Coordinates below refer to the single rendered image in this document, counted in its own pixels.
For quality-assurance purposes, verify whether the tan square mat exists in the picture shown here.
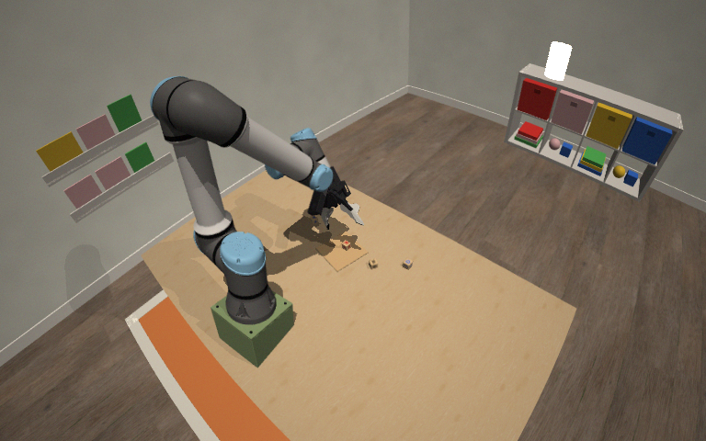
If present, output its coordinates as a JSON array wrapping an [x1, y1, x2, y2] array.
[[316, 232, 368, 272]]

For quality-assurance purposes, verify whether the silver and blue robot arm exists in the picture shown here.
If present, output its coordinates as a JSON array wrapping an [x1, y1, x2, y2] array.
[[150, 76, 334, 324]]

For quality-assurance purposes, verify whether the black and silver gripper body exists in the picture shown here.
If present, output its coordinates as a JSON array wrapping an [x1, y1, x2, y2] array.
[[324, 166, 351, 209]]

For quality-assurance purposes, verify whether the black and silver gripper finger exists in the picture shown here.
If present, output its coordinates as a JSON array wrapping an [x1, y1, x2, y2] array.
[[320, 207, 334, 230], [335, 194, 364, 225]]

